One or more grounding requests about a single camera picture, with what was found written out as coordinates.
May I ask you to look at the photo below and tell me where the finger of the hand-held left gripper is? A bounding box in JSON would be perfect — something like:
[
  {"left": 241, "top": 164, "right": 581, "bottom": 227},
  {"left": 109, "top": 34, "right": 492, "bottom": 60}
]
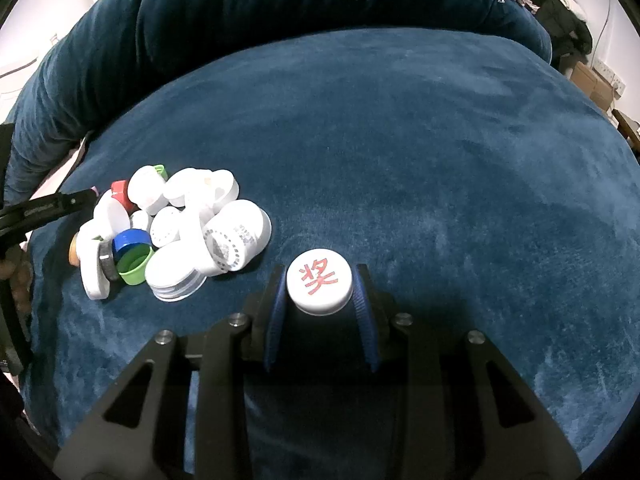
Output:
[{"left": 0, "top": 187, "right": 99, "bottom": 251}]

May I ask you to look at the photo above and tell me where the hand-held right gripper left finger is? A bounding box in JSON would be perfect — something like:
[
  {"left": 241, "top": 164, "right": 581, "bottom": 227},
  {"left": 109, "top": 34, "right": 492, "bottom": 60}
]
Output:
[{"left": 52, "top": 262, "right": 291, "bottom": 480}]

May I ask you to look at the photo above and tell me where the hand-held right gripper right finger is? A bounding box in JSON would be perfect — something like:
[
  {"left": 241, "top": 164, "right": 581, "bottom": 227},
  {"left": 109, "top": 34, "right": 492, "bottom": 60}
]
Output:
[{"left": 352, "top": 262, "right": 583, "bottom": 480}]

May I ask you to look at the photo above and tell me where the white cap with red print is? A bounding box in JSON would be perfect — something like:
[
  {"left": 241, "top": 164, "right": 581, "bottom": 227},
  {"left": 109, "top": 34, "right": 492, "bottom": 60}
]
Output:
[{"left": 286, "top": 249, "right": 355, "bottom": 317}]

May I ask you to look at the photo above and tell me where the pile of plastic bottle caps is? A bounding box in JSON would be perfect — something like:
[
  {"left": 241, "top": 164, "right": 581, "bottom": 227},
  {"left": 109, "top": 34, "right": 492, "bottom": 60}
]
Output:
[{"left": 68, "top": 164, "right": 272, "bottom": 302}]

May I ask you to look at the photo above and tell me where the person's left hand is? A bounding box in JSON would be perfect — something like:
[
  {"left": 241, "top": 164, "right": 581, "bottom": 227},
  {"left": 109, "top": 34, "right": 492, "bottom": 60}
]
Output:
[{"left": 0, "top": 250, "right": 33, "bottom": 321}]

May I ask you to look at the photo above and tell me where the pink bed sheet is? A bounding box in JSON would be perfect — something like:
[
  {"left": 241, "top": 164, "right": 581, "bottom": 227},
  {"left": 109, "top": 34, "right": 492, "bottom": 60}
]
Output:
[{"left": 30, "top": 130, "right": 96, "bottom": 201}]

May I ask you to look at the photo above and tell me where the dark blue velvet cushion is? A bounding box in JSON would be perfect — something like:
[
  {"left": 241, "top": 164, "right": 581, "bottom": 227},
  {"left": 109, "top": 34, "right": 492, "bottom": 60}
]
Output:
[{"left": 5, "top": 0, "right": 553, "bottom": 206}]

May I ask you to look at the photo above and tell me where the cardboard box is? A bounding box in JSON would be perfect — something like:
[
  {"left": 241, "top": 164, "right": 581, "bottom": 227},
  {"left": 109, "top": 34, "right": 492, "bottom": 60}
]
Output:
[{"left": 570, "top": 62, "right": 618, "bottom": 111}]

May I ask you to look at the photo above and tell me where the wooden side table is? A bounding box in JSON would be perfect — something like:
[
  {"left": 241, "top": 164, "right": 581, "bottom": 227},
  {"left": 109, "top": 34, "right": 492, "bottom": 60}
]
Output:
[{"left": 612, "top": 109, "right": 640, "bottom": 153}]

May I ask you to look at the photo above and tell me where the black jacket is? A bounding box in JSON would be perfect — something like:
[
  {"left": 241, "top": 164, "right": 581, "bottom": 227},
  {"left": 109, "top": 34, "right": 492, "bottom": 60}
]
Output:
[{"left": 515, "top": 0, "right": 596, "bottom": 68}]

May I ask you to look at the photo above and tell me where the white garment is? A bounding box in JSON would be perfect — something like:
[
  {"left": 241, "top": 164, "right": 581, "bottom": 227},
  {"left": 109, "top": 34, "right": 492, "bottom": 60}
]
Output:
[{"left": 550, "top": 0, "right": 587, "bottom": 22}]

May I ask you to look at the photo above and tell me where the white wall socket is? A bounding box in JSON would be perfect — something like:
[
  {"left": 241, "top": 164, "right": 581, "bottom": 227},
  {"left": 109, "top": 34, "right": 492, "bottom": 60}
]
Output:
[{"left": 592, "top": 57, "right": 626, "bottom": 93}]

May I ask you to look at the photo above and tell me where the white wall cable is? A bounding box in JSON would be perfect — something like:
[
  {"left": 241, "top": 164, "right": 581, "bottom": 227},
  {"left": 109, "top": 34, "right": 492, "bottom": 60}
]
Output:
[{"left": 597, "top": 0, "right": 613, "bottom": 61}]

